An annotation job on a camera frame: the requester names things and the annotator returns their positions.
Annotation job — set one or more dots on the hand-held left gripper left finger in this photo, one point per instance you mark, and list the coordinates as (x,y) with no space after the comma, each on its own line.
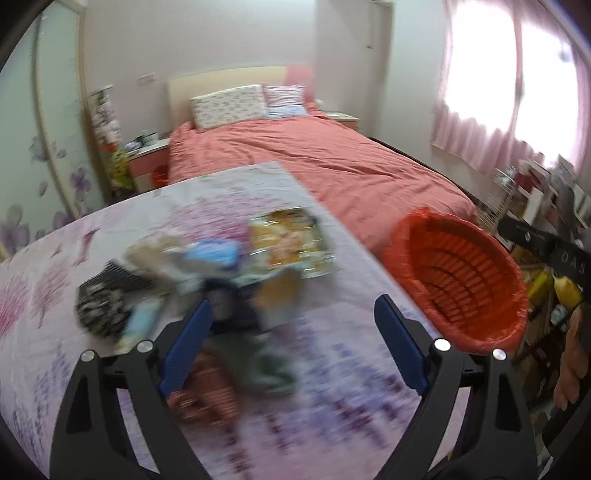
(184,350)

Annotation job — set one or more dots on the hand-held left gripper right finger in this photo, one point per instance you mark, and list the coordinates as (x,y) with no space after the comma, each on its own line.
(401,341)

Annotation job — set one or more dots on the red brown striped packet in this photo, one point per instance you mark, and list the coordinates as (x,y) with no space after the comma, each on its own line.
(207,397)

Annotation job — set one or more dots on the dark blue packet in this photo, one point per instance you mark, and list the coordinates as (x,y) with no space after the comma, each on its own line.
(231,304)

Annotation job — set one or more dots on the red plastic basket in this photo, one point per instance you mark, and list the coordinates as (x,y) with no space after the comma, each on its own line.
(461,277)

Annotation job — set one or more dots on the light green cloth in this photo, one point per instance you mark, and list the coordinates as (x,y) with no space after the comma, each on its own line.
(272,369)

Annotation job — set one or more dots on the black patterned packet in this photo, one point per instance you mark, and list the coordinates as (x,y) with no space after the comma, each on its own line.
(101,300)

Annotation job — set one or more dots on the blue tissue packet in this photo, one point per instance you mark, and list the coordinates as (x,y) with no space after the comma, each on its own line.
(212,254)

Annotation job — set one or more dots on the white tissue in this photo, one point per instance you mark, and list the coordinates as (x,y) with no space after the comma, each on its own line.
(147,254)

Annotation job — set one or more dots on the yellow snack packet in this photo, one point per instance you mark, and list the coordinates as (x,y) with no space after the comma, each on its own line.
(286,240)

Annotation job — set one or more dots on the person's right hand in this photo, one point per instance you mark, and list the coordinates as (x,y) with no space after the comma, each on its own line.
(572,355)

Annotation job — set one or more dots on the stack of boxes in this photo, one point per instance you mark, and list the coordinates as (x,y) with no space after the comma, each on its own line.
(535,194)

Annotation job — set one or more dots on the yellow bottle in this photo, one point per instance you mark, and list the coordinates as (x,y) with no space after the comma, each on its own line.
(568,290)

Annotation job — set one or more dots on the light blue wrapper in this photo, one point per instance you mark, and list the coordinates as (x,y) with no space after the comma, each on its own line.
(141,321)

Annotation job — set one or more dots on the pink curtain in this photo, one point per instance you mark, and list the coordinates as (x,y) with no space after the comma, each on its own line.
(489,129)

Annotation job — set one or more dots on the small red bin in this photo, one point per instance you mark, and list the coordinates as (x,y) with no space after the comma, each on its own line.
(160,176)

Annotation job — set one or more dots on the bed with pink cover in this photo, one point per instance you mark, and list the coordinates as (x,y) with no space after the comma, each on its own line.
(346,166)

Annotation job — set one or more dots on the pink and white nightstand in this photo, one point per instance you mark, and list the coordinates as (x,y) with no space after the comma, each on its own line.
(147,161)
(344,119)

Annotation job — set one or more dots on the green yellow plush toy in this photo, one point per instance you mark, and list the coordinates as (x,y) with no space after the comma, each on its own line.
(121,168)

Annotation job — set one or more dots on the hanging plush toy stack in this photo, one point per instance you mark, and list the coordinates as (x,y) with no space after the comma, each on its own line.
(104,120)

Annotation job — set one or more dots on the white floral pillow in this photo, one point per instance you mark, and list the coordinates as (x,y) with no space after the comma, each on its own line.
(228,106)

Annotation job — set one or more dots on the floral glass wardrobe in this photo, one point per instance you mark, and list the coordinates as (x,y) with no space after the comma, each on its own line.
(51,138)

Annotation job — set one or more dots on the pink striped pillow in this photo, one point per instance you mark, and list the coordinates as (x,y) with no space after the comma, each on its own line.
(286,101)

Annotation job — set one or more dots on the cream and pink headboard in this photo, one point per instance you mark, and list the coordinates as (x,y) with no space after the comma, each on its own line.
(221,81)

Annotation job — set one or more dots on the white wall outlet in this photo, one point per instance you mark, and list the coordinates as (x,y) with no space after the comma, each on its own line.
(147,78)

